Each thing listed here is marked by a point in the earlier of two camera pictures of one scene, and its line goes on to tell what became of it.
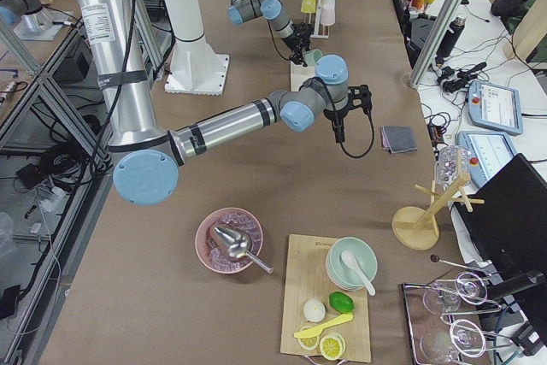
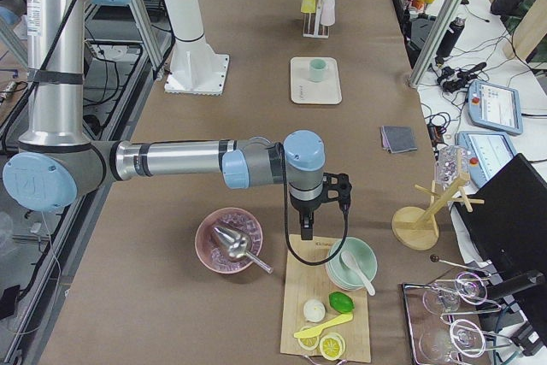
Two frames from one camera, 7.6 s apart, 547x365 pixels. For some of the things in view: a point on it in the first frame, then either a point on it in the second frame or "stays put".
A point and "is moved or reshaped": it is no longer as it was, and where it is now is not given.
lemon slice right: x=332 y=346 stays put
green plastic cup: x=311 y=56 is moved or reshaped
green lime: x=341 y=302 stays put
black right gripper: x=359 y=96 → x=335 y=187
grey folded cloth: x=398 y=138 stays put
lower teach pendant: x=488 y=153 stays put
